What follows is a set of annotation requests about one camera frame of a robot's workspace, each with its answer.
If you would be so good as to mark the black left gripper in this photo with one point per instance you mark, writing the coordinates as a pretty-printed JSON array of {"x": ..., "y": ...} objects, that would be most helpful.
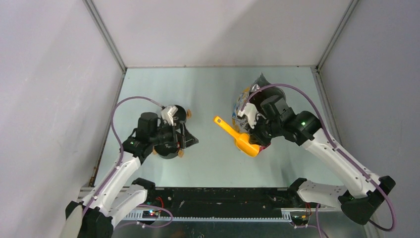
[{"x": 187, "y": 139}]

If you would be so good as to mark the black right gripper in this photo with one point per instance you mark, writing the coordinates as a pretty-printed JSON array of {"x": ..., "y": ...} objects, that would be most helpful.
[{"x": 254, "y": 133}]

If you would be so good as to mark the cat food bag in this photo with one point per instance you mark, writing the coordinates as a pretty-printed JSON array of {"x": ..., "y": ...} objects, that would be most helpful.
[{"x": 260, "y": 114}]

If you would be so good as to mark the yellow plastic food scoop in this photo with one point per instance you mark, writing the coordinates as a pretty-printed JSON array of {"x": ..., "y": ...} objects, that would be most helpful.
[{"x": 241, "y": 140}]

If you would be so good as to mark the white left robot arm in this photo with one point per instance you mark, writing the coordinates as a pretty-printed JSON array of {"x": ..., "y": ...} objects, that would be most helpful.
[{"x": 104, "y": 207}]

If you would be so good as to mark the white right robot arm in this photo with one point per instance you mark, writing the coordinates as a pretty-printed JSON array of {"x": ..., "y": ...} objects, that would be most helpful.
[{"x": 362, "y": 191}]

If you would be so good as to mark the black bowl wooden feet near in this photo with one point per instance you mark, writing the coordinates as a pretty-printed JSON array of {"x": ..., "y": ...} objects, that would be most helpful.
[{"x": 168, "y": 150}]

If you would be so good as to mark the black bowl wooden feet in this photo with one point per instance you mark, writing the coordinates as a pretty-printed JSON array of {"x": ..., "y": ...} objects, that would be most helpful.
[
  {"x": 168, "y": 150},
  {"x": 181, "y": 115}
]

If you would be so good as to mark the black bowl wooden feet far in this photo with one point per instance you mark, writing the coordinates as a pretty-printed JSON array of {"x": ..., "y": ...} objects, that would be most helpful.
[{"x": 181, "y": 115}]

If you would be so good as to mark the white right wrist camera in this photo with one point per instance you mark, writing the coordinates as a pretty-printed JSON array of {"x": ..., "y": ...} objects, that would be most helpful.
[{"x": 249, "y": 113}]

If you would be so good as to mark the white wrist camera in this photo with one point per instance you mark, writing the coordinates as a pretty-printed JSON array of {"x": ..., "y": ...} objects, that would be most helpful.
[
  {"x": 167, "y": 114},
  {"x": 249, "y": 113}
]

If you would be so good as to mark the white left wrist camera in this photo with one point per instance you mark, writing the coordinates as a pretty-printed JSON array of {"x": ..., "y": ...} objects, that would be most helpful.
[{"x": 167, "y": 114}]

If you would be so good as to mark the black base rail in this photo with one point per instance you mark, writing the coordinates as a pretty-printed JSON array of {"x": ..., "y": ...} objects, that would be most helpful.
[{"x": 235, "y": 203}]

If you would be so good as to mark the aluminium frame post right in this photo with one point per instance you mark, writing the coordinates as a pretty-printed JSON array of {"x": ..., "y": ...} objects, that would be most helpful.
[{"x": 337, "y": 33}]

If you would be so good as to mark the aluminium frame post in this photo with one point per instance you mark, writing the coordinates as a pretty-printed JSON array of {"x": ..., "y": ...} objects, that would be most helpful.
[
  {"x": 103, "y": 30},
  {"x": 337, "y": 33}
]

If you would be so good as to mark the aluminium frame post left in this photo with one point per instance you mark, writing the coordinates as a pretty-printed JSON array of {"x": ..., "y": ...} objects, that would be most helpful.
[{"x": 103, "y": 30}]

